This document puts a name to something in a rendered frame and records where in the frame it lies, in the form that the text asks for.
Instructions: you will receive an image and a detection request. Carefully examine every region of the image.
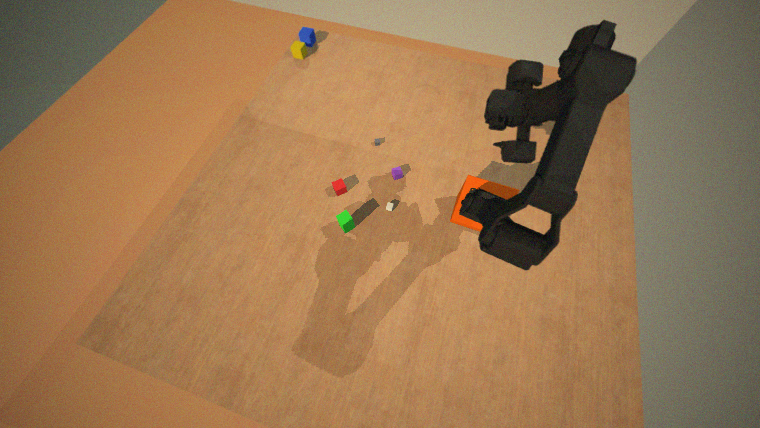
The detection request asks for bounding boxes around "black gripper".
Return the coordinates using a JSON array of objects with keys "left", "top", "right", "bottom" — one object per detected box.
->
[{"left": 493, "top": 59, "right": 557, "bottom": 163}]

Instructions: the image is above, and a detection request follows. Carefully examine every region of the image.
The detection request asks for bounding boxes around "yellow block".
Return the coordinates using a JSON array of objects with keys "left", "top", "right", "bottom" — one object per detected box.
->
[{"left": 291, "top": 40, "right": 308, "bottom": 59}]

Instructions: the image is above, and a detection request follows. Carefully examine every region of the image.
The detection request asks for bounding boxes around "purple cube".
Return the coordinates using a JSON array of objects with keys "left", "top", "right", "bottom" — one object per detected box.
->
[{"left": 391, "top": 166, "right": 403, "bottom": 180}]

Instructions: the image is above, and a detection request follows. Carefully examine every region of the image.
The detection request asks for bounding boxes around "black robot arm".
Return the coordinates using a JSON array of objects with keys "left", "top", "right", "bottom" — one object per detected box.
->
[{"left": 459, "top": 20, "right": 637, "bottom": 270}]

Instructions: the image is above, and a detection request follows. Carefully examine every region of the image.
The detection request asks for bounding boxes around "blue block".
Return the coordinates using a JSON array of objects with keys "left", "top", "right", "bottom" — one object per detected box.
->
[{"left": 299, "top": 27, "right": 316, "bottom": 47}]

